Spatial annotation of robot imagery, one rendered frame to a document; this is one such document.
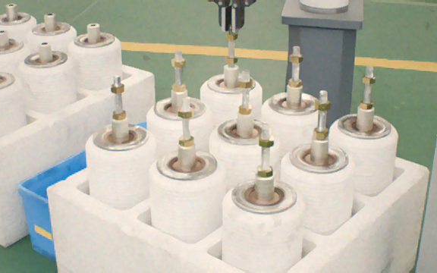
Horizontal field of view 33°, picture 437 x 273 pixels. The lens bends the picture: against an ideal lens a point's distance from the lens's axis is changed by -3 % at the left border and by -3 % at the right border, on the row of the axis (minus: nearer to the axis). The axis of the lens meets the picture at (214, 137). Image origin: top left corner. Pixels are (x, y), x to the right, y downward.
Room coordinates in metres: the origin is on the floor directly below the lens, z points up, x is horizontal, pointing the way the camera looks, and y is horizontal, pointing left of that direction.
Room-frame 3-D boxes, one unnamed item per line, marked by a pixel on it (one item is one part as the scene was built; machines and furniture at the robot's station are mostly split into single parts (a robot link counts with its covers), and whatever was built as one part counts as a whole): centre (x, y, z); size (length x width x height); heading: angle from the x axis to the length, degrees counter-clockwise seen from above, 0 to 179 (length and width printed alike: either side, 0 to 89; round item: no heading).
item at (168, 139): (0.98, 0.05, 0.16); 0.10 x 0.10 x 0.18
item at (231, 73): (1.07, -0.03, 0.26); 0.02 x 0.02 x 0.03
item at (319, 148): (0.83, -0.13, 0.26); 0.02 x 0.02 x 0.03
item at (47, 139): (1.25, 0.38, 0.09); 0.39 x 0.39 x 0.18; 53
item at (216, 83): (1.07, -0.03, 0.25); 0.08 x 0.08 x 0.01
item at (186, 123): (0.81, 0.03, 0.30); 0.01 x 0.01 x 0.08; 47
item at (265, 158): (0.74, -0.06, 0.30); 0.01 x 0.01 x 0.08; 32
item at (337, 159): (0.83, -0.13, 0.25); 0.08 x 0.08 x 0.01
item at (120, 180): (0.89, 0.12, 0.16); 0.10 x 0.10 x 0.18
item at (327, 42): (1.32, -0.20, 0.15); 0.15 x 0.15 x 0.30; 80
